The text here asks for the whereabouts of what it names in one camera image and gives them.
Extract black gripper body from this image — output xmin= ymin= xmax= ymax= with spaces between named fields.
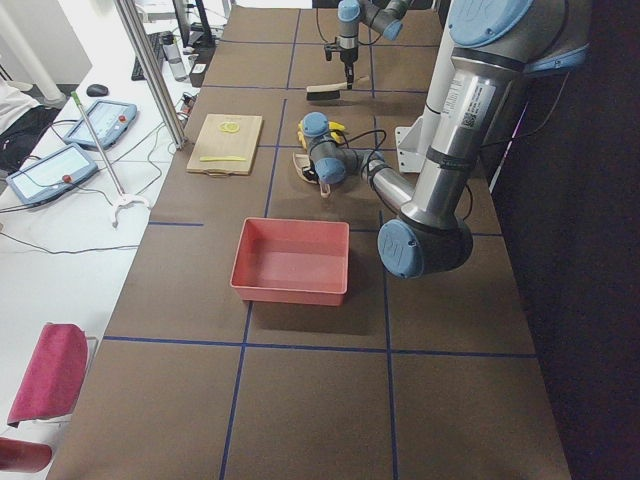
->
xmin=301 ymin=161 xmax=319 ymax=183
xmin=324 ymin=42 xmax=359 ymax=68

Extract beige plastic dustpan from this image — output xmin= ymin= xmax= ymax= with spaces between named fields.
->
xmin=292 ymin=153 xmax=331 ymax=198

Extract black bristle hand brush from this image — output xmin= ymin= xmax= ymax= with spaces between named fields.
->
xmin=306 ymin=76 xmax=370 ymax=101

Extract yellow toy lemon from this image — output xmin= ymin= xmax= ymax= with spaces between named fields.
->
xmin=330 ymin=131 xmax=344 ymax=145

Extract yellow toy corn cob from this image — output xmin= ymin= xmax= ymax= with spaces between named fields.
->
xmin=329 ymin=121 xmax=346 ymax=132

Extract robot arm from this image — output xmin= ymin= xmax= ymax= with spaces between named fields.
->
xmin=324 ymin=0 xmax=413 ymax=90
xmin=298 ymin=1 xmax=592 ymax=278

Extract pink plastic bin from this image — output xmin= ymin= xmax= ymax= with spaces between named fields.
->
xmin=230 ymin=217 xmax=350 ymax=306

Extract lemon slice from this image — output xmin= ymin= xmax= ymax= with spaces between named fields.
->
xmin=219 ymin=120 xmax=240 ymax=132
xmin=218 ymin=121 xmax=241 ymax=134

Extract wooden cutting board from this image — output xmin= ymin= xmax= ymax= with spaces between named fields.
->
xmin=186 ymin=114 xmax=263 ymax=176

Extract white mounting pillar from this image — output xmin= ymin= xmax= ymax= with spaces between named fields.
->
xmin=395 ymin=14 xmax=455 ymax=173

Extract yellow toy knife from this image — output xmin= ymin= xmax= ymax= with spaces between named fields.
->
xmin=199 ymin=155 xmax=247 ymax=162

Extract water bottle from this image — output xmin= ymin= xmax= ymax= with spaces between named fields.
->
xmin=162 ymin=32 xmax=187 ymax=81

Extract white reacher grabber stick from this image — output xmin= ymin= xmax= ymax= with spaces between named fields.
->
xmin=71 ymin=91 xmax=151 ymax=228

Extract black keyboard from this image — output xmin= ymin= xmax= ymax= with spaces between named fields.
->
xmin=130 ymin=31 xmax=166 ymax=82

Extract far teach pendant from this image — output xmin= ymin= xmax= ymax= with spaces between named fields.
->
xmin=63 ymin=100 xmax=138 ymax=151

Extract teach pendant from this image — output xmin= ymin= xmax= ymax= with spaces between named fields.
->
xmin=63 ymin=100 xmax=138 ymax=151
xmin=7 ymin=144 xmax=98 ymax=205

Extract black computer mouse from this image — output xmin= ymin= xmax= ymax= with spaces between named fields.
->
xmin=86 ymin=84 xmax=109 ymax=97

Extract near teach pendant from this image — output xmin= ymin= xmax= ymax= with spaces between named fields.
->
xmin=7 ymin=144 xmax=98 ymax=205

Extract red cloth chair back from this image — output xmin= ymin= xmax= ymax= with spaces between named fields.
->
xmin=0 ymin=323 xmax=90 ymax=474

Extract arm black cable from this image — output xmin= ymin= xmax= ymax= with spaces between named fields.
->
xmin=334 ymin=128 xmax=526 ymax=221
xmin=313 ymin=0 xmax=341 ymax=46

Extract aluminium frame post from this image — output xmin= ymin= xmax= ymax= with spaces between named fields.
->
xmin=114 ymin=0 xmax=187 ymax=150

